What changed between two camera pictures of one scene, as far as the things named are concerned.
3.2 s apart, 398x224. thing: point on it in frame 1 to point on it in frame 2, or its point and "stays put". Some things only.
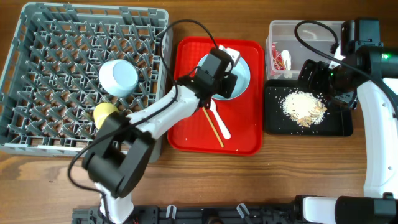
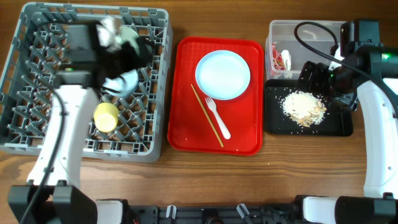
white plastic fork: (224, 129) stays put
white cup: (119, 78) stays put
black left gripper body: (224, 86) to (120, 63)
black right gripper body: (322, 79) stays put
